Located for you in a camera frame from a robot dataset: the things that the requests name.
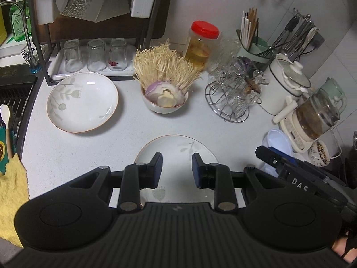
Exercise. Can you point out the hanging kitchen utensils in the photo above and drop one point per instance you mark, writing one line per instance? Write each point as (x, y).
(298, 36)

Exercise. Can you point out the black dish rack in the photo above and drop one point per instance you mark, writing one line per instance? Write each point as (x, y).
(50, 61)

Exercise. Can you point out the bundle of chopsticks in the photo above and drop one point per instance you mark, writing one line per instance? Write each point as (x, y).
(249, 28)

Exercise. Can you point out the white drip tray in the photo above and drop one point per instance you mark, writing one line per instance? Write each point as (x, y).
(57, 69)

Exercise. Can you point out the clear drinking glass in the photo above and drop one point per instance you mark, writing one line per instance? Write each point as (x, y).
(72, 57)
(96, 55)
(117, 54)

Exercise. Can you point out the purple onion half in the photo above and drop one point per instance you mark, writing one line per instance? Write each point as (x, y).
(156, 89)

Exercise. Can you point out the person's right hand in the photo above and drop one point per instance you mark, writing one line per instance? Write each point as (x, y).
(341, 249)

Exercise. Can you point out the deep white floral plate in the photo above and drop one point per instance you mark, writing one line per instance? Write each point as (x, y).
(82, 103)

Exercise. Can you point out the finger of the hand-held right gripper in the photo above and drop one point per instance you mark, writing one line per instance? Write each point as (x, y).
(269, 156)

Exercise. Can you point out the teal sunflower pot holder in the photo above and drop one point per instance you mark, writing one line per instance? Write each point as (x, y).
(3, 156)

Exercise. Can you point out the brown cutting board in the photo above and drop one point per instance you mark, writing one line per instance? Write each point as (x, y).
(111, 30)

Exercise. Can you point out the chrome faucet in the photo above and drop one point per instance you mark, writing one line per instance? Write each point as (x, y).
(28, 42)

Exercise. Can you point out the black sink drain rack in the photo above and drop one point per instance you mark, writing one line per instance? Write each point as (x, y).
(14, 95)

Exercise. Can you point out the glass health kettle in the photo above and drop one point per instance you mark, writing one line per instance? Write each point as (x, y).
(312, 117)

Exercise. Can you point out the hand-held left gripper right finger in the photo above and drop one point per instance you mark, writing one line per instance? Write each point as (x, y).
(197, 170)

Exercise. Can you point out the patterned white plate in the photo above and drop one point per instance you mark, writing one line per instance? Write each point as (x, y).
(83, 0)

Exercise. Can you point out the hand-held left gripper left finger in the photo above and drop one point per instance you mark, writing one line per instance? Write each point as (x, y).
(157, 170)

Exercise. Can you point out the green dish soap bottle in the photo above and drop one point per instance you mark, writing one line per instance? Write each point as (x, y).
(19, 22)

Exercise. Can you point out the white bowl with vegetables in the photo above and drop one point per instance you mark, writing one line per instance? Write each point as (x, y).
(167, 109)

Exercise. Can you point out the chili sauce bowl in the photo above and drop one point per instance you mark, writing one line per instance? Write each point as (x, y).
(320, 152)

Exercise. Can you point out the garlic clove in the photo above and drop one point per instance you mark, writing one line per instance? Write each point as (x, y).
(166, 97)

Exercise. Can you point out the black induction cooker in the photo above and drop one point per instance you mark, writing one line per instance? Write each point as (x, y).
(352, 159)

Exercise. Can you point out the white electric cooking pot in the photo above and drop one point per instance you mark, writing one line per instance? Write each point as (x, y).
(281, 86)

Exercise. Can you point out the red lid glass jar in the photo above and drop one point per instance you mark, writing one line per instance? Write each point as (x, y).
(199, 47)

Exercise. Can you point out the white silicone spatula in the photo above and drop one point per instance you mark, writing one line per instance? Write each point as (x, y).
(5, 117)

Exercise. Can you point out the yellow dish cloth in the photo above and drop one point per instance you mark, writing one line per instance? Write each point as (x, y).
(12, 201)

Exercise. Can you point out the pale green mug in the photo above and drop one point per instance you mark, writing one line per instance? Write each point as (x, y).
(334, 92)

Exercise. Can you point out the green chopstick holder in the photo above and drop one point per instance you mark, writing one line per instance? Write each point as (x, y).
(255, 54)

